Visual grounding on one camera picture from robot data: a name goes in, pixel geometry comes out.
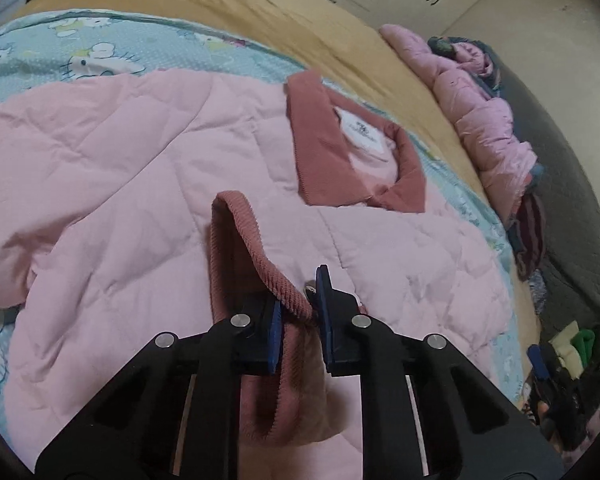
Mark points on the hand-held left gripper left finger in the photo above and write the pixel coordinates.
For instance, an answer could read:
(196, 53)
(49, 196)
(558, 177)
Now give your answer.
(274, 336)

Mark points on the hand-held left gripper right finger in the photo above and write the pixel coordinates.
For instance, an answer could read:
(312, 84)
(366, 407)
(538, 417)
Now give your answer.
(324, 310)

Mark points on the blue floral garment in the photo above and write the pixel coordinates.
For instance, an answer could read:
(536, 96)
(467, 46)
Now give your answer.
(442, 47)

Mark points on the tan bed cover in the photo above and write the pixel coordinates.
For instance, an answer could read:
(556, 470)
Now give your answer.
(280, 10)

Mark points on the cartoon cat printed blanket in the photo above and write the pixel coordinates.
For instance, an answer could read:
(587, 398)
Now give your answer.
(130, 40)

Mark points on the pink quilted jacket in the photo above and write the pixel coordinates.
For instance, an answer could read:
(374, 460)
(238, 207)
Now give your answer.
(130, 185)

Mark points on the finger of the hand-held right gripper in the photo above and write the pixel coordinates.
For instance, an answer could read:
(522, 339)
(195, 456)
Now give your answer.
(538, 361)

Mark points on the pink puffer jacket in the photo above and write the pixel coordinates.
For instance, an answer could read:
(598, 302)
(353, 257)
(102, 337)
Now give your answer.
(470, 105)

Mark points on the striped dark cloth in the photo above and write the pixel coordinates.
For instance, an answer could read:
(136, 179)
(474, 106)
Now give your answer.
(530, 230)

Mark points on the dark grey headboard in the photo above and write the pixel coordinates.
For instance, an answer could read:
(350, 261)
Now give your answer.
(570, 210)

